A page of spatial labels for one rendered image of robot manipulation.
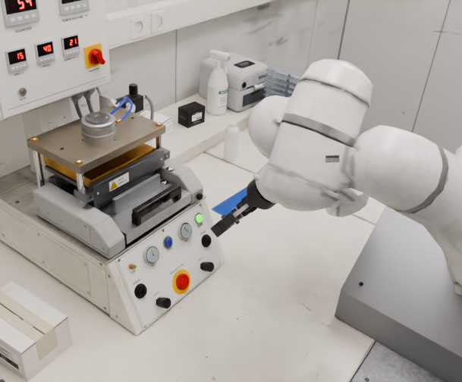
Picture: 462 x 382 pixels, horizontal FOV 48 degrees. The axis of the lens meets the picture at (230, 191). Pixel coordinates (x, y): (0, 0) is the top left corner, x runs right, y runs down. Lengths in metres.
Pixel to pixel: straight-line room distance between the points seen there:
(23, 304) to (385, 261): 0.81
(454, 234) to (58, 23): 0.94
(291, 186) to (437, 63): 2.76
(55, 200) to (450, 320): 0.90
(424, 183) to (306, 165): 0.15
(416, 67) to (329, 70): 2.74
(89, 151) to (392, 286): 0.74
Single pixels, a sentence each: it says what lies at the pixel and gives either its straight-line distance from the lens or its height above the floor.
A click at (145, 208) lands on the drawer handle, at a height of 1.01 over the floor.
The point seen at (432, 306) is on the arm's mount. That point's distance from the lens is 1.24.
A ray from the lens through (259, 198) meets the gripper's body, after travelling 1.12.
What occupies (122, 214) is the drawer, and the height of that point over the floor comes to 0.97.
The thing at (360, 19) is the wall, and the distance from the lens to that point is 3.52.
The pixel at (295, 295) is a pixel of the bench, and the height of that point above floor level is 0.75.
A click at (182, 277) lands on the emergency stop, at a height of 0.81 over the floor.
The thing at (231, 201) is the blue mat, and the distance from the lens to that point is 1.65.
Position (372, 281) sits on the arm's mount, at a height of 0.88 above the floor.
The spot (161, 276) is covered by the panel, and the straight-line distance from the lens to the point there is 1.26.
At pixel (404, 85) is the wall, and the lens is 3.50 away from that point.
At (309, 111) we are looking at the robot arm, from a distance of 0.71.
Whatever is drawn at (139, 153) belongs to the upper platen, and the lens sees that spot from 1.28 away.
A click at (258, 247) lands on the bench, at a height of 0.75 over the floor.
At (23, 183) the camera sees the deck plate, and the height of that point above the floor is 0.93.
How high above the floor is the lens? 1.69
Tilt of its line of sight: 33 degrees down
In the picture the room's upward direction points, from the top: 5 degrees clockwise
